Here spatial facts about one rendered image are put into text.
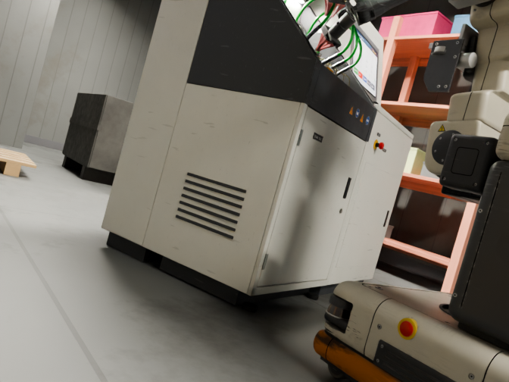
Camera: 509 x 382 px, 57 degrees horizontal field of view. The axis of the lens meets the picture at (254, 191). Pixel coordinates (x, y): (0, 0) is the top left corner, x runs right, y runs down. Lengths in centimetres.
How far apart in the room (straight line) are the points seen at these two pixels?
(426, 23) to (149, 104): 283
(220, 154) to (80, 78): 651
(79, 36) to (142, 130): 619
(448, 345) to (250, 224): 85
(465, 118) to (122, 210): 144
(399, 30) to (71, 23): 536
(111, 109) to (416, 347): 386
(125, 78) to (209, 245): 680
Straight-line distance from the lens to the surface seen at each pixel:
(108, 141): 465
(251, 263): 173
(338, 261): 239
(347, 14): 211
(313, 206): 195
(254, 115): 180
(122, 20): 853
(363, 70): 283
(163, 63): 218
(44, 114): 814
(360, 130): 222
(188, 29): 214
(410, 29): 447
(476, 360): 116
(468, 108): 149
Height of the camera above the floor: 50
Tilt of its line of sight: 2 degrees down
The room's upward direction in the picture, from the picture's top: 16 degrees clockwise
